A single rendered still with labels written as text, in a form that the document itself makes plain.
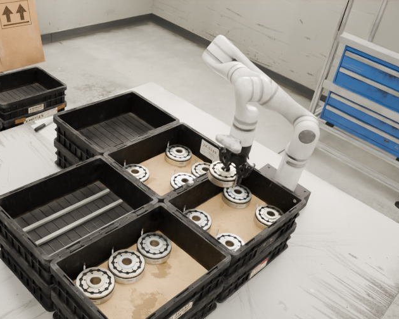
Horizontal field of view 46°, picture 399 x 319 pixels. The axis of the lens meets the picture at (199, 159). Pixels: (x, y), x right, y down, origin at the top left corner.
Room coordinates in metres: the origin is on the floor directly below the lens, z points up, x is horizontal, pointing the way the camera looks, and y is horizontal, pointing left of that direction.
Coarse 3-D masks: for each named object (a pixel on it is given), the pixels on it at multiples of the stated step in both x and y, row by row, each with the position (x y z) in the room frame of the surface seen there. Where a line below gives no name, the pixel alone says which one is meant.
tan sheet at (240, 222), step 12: (204, 204) 1.25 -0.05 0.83; (216, 204) 1.26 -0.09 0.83; (252, 204) 1.30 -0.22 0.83; (264, 204) 1.31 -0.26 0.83; (216, 216) 1.20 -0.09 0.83; (228, 216) 1.21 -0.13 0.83; (240, 216) 1.22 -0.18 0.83; (252, 216) 1.24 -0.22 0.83; (216, 228) 1.14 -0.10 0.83; (228, 228) 1.15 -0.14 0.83; (240, 228) 1.16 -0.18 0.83; (252, 228) 1.18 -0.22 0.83
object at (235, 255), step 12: (204, 180) 1.25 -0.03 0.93; (180, 192) 1.18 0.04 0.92; (288, 192) 1.28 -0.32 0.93; (168, 204) 1.10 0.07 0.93; (300, 204) 1.23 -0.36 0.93; (288, 216) 1.16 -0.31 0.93; (276, 228) 1.11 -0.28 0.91; (216, 240) 0.99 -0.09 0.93; (252, 240) 1.02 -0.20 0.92; (228, 252) 0.95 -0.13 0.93; (240, 252) 0.96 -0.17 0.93
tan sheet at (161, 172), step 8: (152, 160) 1.45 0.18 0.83; (160, 160) 1.46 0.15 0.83; (192, 160) 1.50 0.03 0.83; (200, 160) 1.51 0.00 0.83; (152, 168) 1.39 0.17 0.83; (160, 168) 1.40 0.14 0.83; (168, 168) 1.41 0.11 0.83; (176, 168) 1.42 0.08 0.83; (184, 168) 1.43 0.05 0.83; (152, 176) 1.35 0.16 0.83; (160, 176) 1.36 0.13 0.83; (168, 176) 1.37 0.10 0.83; (152, 184) 1.30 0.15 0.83; (160, 184) 1.31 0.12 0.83; (168, 184) 1.32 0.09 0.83; (160, 192) 1.27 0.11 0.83
